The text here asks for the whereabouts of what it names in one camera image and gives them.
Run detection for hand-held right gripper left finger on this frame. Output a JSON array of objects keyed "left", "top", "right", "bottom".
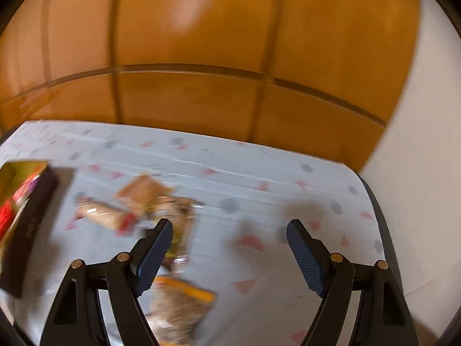
[{"left": 39, "top": 218, "right": 174, "bottom": 346}]

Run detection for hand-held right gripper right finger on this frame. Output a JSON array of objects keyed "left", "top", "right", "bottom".
[{"left": 286, "top": 219, "right": 420, "bottom": 346}]

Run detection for black gold tan sachet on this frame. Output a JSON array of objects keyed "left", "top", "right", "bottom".
[{"left": 144, "top": 195, "right": 204, "bottom": 272}]

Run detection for black tin box gold inside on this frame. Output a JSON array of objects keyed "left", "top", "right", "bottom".
[{"left": 0, "top": 161, "right": 60, "bottom": 298}]

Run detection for clear yellow-edged nut bag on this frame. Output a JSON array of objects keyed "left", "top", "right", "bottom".
[{"left": 145, "top": 275, "right": 217, "bottom": 346}]

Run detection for brown biscuit packet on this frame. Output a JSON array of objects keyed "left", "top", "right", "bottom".
[{"left": 115, "top": 174, "right": 175, "bottom": 221}]

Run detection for tan candy packet red ends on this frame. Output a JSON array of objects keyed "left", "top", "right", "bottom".
[{"left": 75, "top": 196, "right": 138, "bottom": 238}]

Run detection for light patterned tablecloth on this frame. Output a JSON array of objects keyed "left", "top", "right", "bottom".
[{"left": 0, "top": 121, "right": 389, "bottom": 346}]

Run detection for wooden wardrobe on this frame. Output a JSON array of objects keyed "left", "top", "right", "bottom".
[{"left": 0, "top": 0, "right": 423, "bottom": 174}]

